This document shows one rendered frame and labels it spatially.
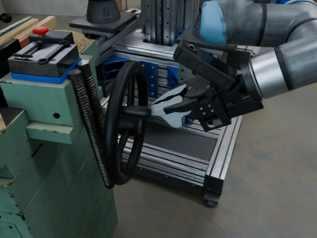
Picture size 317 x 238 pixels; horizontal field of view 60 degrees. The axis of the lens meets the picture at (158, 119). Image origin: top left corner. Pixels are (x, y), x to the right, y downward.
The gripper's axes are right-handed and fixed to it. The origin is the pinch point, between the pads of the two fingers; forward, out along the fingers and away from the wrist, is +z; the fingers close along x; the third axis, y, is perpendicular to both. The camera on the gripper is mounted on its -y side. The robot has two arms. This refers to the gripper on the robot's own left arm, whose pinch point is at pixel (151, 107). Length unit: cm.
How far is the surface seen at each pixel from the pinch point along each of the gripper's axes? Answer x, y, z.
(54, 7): 318, -34, 225
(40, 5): 317, -45, 242
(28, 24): 26.0, -25.2, 33.3
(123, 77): 1.7, -7.4, 2.4
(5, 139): -13.0, -11.3, 21.2
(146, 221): 27, 72, 55
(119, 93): -1.9, -6.2, 3.0
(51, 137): -7.9, -5.9, 18.1
